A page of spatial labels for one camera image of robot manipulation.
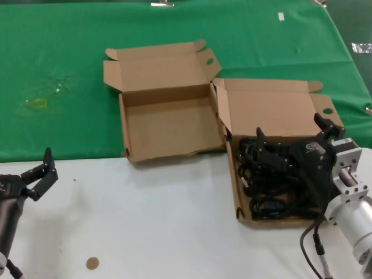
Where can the metal cloth clip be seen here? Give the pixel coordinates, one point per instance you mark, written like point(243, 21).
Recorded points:
point(319, 2)
point(369, 110)

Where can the white tape strip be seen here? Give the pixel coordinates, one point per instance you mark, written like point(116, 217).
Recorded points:
point(281, 16)

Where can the crumpled silver foil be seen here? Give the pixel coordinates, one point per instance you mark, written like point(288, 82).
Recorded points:
point(361, 48)

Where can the brown cardboard box oval hole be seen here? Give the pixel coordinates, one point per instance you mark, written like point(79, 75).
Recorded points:
point(168, 128)

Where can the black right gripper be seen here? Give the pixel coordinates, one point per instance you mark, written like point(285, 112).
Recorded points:
point(314, 162)

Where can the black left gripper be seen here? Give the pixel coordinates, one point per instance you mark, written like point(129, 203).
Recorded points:
point(10, 187)

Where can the round cardboard disc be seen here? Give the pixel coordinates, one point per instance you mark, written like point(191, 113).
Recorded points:
point(92, 263)

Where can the brown cardboard box round hole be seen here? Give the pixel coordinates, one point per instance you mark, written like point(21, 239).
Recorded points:
point(267, 110)

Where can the green table cloth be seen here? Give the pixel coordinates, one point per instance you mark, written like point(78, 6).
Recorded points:
point(58, 43)

